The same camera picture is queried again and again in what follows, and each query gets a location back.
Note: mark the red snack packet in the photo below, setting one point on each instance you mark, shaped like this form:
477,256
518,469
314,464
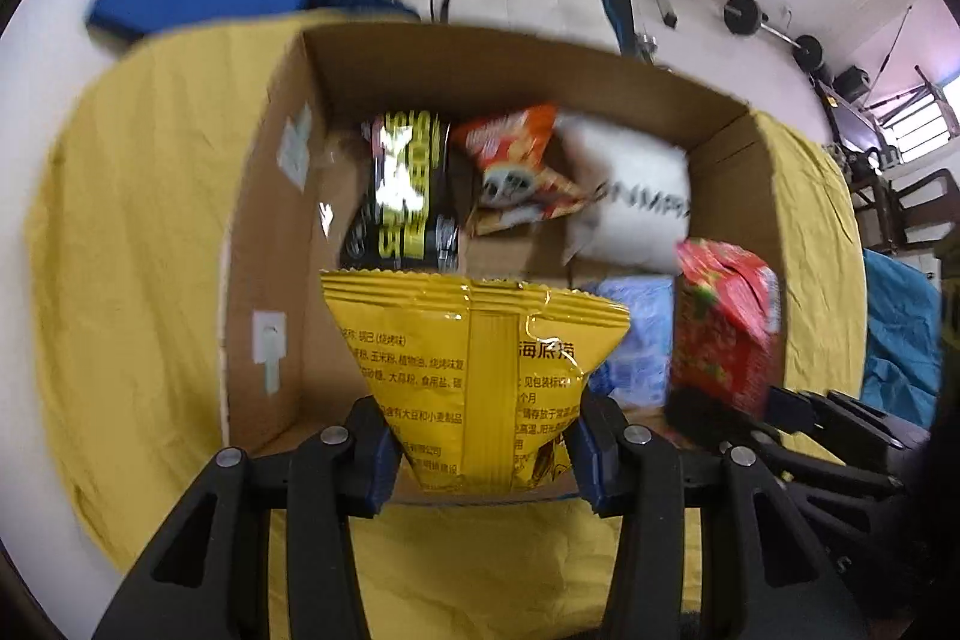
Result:
727,323

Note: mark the blue weight bench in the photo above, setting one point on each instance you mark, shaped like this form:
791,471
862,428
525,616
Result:
632,43

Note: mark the dark wooden chair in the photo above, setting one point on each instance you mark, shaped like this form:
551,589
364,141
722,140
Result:
886,215

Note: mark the yellow chip bag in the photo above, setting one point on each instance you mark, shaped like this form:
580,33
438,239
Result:
479,380

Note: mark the floor barbell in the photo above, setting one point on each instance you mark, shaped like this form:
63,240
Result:
744,18

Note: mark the yellow tablecloth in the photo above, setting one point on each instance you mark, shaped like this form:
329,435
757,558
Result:
126,249

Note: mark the black shoe shine wipes pack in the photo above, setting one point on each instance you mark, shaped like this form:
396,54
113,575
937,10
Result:
406,220

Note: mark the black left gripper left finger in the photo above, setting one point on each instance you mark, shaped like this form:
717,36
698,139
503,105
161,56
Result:
205,572

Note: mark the blue tissue pack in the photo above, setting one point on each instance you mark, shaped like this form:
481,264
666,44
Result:
636,373

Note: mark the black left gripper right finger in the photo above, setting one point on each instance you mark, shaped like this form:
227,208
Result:
765,574

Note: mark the teal blanket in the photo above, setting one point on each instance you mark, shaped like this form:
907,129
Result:
902,366

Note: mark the orange snack bag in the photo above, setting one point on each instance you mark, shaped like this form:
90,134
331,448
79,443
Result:
516,186

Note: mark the brown cardboard box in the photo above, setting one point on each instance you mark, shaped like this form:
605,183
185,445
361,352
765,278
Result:
286,368

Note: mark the white pillow pack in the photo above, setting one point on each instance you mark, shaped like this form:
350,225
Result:
638,195

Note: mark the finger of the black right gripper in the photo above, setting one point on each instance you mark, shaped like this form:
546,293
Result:
838,418
709,423

